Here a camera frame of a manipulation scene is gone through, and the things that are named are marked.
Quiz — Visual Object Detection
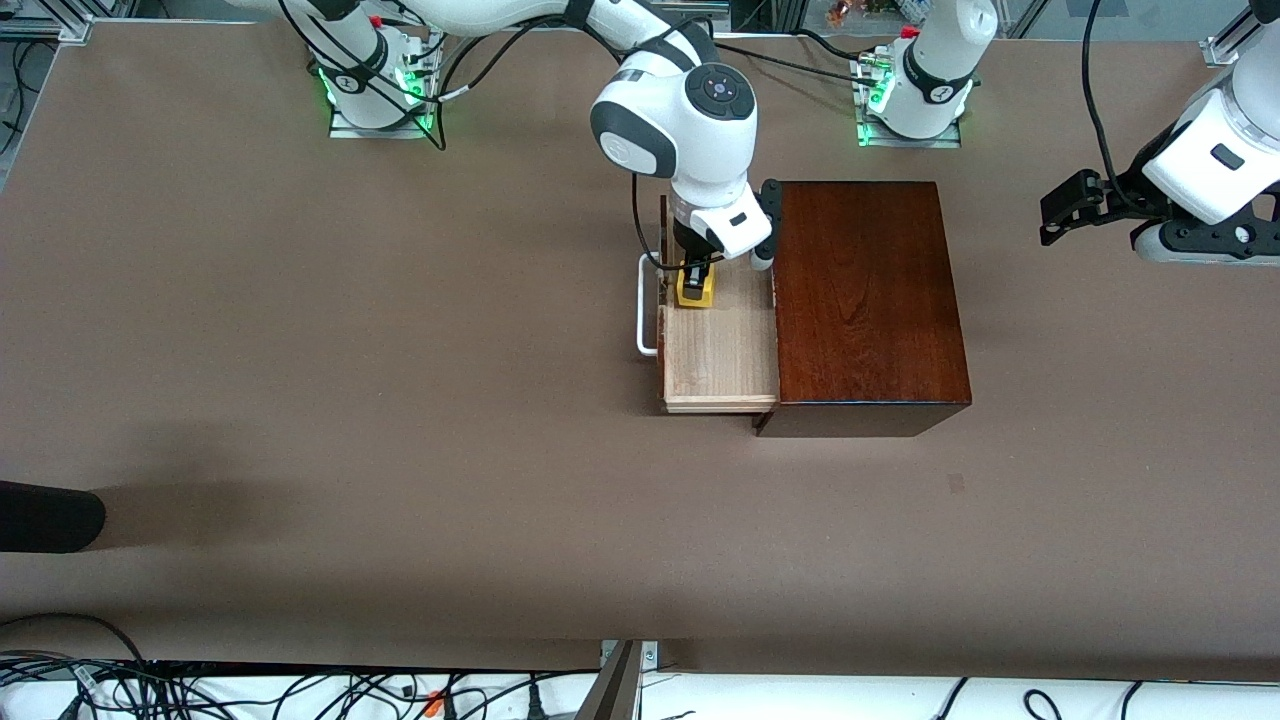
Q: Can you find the yellow block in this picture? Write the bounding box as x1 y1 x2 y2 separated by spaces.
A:
676 262 718 310

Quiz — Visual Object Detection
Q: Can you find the light wood drawer white handle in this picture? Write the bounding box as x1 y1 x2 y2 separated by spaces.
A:
637 195 782 415

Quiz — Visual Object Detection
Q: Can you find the dark brown wooden cabinet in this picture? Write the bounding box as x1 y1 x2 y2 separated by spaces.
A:
755 181 974 439

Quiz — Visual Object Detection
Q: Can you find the black cylinder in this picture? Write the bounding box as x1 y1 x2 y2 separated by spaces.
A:
0 480 107 554

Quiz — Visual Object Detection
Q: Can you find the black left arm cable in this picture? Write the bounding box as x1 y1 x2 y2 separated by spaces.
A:
1082 0 1151 201

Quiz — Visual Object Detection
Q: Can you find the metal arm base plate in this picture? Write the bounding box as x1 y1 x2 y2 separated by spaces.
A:
855 55 963 149
328 28 433 139

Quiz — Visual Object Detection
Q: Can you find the black cable across table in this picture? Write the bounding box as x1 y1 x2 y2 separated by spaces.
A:
715 40 871 86

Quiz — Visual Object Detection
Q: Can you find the aluminium frame post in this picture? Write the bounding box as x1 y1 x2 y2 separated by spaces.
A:
575 640 661 720

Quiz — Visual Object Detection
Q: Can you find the black looped cable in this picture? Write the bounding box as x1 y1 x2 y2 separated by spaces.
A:
0 612 146 666

